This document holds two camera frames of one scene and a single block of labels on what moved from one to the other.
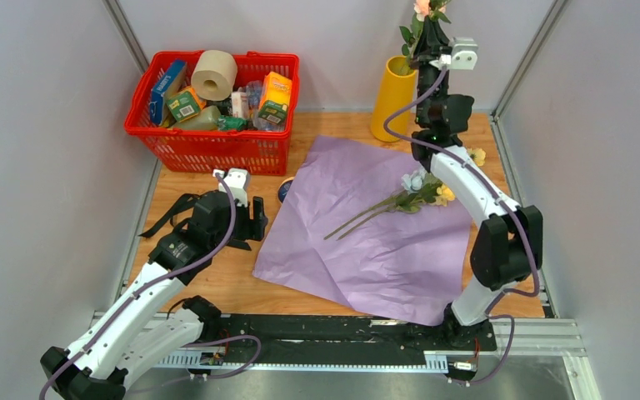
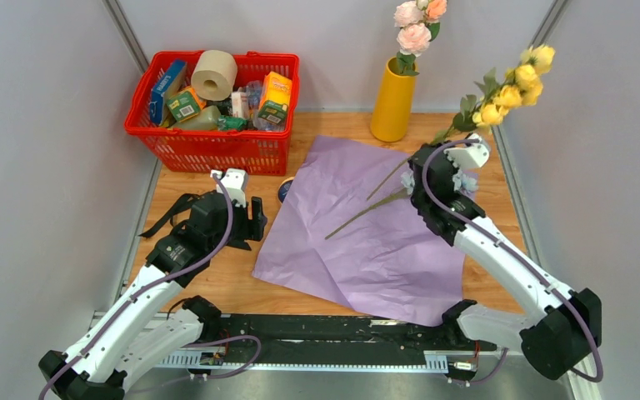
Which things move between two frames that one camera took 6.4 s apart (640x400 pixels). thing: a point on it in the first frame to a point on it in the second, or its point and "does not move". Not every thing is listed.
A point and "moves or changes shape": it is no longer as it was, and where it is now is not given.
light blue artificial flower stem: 412,182 does not move
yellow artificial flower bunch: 433,192 to 520,85
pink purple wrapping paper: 405,267 does not move
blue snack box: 172,81 does not move
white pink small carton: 240,103 does not move
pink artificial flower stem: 422,9 moves or changes shape
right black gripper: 433,43 to 455,168
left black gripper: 253,229 does not move
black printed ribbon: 187,199 does not move
